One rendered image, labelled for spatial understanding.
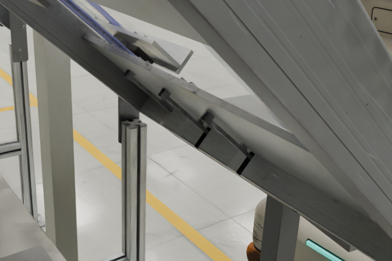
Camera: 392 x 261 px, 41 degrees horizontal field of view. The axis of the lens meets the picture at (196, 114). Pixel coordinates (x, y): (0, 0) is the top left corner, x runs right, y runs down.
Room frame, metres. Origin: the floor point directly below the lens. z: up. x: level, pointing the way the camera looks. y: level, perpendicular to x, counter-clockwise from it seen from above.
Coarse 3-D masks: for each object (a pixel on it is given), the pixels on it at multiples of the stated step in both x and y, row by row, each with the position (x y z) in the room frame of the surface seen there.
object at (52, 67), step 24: (48, 48) 1.11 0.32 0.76; (48, 72) 1.10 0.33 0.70; (48, 96) 1.10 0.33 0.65; (48, 120) 1.10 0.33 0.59; (72, 120) 1.14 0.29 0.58; (48, 144) 1.11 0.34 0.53; (72, 144) 1.14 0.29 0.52; (48, 168) 1.11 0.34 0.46; (72, 168) 1.13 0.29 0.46; (48, 192) 1.12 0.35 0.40; (72, 192) 1.13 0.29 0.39; (48, 216) 1.13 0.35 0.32; (72, 216) 1.13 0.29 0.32; (72, 240) 1.13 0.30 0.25
